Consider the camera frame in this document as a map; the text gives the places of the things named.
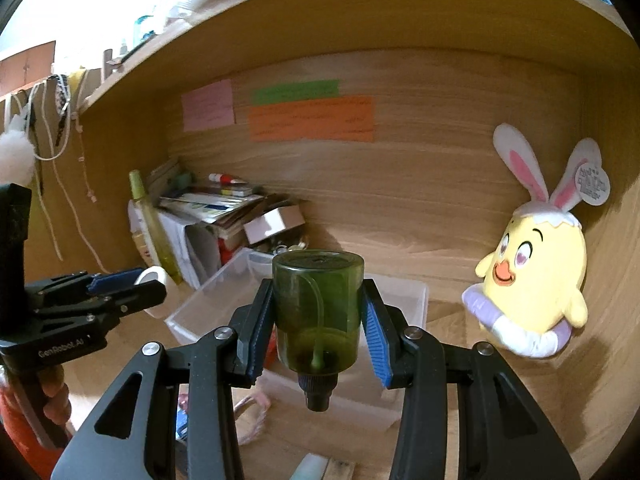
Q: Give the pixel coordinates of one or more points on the white tape roll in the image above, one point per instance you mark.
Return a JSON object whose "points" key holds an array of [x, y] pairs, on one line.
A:
{"points": [[152, 274]]}

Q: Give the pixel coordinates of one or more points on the yellow spray bottle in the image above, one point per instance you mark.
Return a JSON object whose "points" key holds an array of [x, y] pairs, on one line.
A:
{"points": [[155, 230]]}

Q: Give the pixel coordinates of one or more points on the pink paper note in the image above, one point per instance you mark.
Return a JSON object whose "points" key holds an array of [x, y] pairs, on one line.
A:
{"points": [[207, 106]]}

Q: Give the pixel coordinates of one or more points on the white cardboard box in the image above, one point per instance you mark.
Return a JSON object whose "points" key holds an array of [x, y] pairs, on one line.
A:
{"points": [[280, 220]]}

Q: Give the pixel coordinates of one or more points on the red white glue tube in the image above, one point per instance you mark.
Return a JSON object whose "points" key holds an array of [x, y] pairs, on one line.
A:
{"points": [[227, 178]]}

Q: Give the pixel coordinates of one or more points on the green paper note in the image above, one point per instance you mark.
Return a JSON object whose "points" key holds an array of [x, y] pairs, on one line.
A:
{"points": [[295, 91]]}

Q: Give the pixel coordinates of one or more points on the person's left hand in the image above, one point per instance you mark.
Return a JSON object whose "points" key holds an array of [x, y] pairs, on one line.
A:
{"points": [[55, 395]]}

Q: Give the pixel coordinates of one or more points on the pale green tube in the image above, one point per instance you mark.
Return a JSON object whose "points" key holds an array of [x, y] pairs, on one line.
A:
{"points": [[309, 467]]}

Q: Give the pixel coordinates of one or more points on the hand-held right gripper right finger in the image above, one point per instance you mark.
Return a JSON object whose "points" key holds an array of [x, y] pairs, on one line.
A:
{"points": [[375, 345]]}

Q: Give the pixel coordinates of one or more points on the yellow chick plush toy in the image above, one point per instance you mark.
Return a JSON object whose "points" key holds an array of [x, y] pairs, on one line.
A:
{"points": [[540, 270]]}

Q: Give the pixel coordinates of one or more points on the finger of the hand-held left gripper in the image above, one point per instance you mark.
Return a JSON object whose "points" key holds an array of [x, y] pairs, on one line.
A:
{"points": [[145, 295], [115, 280]]}

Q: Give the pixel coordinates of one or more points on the white fluffy pompom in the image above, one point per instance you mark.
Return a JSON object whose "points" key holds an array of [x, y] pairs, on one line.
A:
{"points": [[15, 157]]}

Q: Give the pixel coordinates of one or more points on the person's left forearm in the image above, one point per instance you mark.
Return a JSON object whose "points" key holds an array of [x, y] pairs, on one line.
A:
{"points": [[20, 455]]}

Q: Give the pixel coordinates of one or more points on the green plastic bottle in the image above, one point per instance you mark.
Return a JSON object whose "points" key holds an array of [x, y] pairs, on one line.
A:
{"points": [[315, 300]]}

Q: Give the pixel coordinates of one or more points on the bowl of small trinkets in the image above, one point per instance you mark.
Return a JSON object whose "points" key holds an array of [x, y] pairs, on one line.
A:
{"points": [[282, 248]]}

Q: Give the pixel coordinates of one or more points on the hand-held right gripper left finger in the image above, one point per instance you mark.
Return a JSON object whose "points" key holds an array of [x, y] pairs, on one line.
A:
{"points": [[257, 340]]}

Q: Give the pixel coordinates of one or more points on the orange paper note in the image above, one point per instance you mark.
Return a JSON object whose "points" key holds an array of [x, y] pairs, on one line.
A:
{"points": [[310, 119]]}

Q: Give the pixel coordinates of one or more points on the pile of books and papers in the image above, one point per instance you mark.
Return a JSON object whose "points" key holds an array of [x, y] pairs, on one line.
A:
{"points": [[210, 207]]}

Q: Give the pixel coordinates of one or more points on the white rolled paper sheet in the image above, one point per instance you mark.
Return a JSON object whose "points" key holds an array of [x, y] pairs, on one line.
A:
{"points": [[192, 250]]}

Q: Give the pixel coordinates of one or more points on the clear plastic bin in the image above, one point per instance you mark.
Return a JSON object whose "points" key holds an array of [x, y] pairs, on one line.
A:
{"points": [[400, 300]]}

